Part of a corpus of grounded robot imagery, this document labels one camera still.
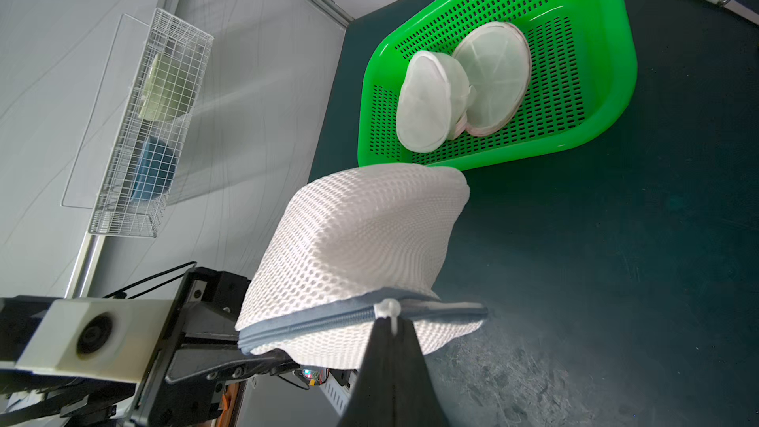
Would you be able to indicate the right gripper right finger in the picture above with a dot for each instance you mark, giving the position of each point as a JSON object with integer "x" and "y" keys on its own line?
{"x": 415, "y": 402}

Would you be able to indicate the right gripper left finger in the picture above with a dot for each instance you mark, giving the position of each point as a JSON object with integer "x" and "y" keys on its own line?
{"x": 371, "y": 403}

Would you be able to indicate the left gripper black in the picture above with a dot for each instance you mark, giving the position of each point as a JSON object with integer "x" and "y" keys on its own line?
{"x": 197, "y": 355}

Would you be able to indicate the white mesh laundry bag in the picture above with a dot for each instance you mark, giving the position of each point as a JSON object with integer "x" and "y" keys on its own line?
{"x": 349, "y": 246}

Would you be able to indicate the round white mesh bag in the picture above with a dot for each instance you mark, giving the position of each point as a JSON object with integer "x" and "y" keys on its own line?
{"x": 497, "y": 59}
{"x": 433, "y": 101}

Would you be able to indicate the green plastic basket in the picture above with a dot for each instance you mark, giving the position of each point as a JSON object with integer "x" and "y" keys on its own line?
{"x": 584, "y": 71}

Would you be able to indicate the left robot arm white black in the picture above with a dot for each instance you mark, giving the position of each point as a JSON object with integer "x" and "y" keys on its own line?
{"x": 77, "y": 401}

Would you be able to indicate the blue ceramic bowl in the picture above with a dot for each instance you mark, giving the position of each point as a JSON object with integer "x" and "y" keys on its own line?
{"x": 155, "y": 172}

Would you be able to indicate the light green ceramic bowl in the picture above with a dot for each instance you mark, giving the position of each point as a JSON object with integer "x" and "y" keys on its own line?
{"x": 167, "y": 93}

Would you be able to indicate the white slotted cable duct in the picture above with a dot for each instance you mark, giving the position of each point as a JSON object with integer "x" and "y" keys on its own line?
{"x": 338, "y": 388}

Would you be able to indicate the white wire wall basket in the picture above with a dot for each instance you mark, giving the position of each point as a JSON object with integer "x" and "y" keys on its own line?
{"x": 104, "y": 167}

